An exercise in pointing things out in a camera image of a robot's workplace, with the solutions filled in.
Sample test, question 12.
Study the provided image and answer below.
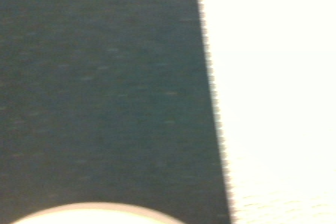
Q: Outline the beige woven placemat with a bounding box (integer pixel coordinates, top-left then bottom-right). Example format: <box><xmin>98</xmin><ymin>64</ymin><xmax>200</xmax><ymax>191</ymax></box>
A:
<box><xmin>200</xmin><ymin>0</ymin><xmax>336</xmax><ymax>224</ymax></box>

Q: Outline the round wooden coaster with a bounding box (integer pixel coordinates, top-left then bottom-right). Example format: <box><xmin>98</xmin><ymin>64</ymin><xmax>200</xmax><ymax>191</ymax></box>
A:
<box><xmin>11</xmin><ymin>202</ymin><xmax>186</xmax><ymax>224</ymax></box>

